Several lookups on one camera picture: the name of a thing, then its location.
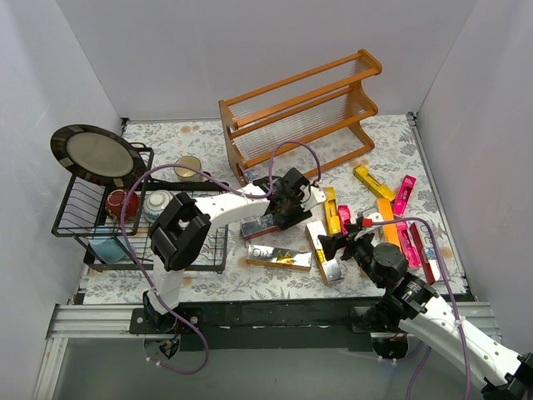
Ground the white gold R&O box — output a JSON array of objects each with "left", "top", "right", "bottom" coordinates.
[{"left": 306, "top": 221, "right": 343, "bottom": 286}]

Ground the yellow Be You toothpaste box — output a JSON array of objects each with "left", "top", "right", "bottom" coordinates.
[{"left": 324, "top": 187, "right": 341, "bottom": 235}]

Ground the silver red R&O box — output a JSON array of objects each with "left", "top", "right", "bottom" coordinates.
[{"left": 241, "top": 214, "right": 279, "bottom": 240}]

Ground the silver gold R&O box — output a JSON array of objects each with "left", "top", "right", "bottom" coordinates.
[{"left": 246, "top": 244, "right": 311, "bottom": 272}]

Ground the pink Be You toothpaste box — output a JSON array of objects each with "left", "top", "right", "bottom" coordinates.
[{"left": 392, "top": 175, "right": 416, "bottom": 217}]

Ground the silver R&O Ice Mint box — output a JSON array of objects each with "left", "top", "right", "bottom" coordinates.
[{"left": 409, "top": 222, "right": 441, "bottom": 285}]

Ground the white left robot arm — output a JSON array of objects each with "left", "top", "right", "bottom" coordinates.
[{"left": 143, "top": 168, "right": 326, "bottom": 333}]

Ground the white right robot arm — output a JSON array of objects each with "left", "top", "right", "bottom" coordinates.
[{"left": 318, "top": 217, "right": 532, "bottom": 399}]

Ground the wooden three-tier shelf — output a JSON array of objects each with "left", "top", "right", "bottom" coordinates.
[{"left": 218, "top": 49, "right": 382, "bottom": 184}]

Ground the floral patterned table mat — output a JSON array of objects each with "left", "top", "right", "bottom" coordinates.
[{"left": 84, "top": 115, "right": 467, "bottom": 305}]

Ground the small pink toothpaste box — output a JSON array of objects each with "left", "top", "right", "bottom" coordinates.
[{"left": 337, "top": 205, "right": 351, "bottom": 234}]

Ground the orange gold toothpaste box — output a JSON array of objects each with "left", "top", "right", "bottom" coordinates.
[{"left": 376, "top": 197, "right": 401, "bottom": 248}]

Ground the pink toothpaste box lower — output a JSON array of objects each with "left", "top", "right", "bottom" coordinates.
[{"left": 396, "top": 222, "right": 421, "bottom": 268}]

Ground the red ceramic cup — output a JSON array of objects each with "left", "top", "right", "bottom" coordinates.
[{"left": 105, "top": 189, "right": 140, "bottom": 221}]

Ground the blue cup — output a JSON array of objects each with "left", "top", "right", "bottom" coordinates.
[{"left": 89, "top": 237, "right": 127, "bottom": 264}]

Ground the dark rimmed ceramic plate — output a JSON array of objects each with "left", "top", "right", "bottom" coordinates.
[{"left": 50, "top": 124, "right": 147, "bottom": 188}]

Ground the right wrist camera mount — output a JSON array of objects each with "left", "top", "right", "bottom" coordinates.
[{"left": 356, "top": 212, "right": 383, "bottom": 229}]

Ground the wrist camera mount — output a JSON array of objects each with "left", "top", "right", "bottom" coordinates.
[
  {"left": 356, "top": 212, "right": 383, "bottom": 229},
  {"left": 301, "top": 185, "right": 327, "bottom": 210}
]

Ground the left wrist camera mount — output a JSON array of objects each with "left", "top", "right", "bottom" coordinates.
[{"left": 301, "top": 185, "right": 327, "bottom": 210}]

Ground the aluminium frame rail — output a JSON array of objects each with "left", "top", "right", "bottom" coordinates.
[{"left": 32, "top": 300, "right": 521, "bottom": 400}]

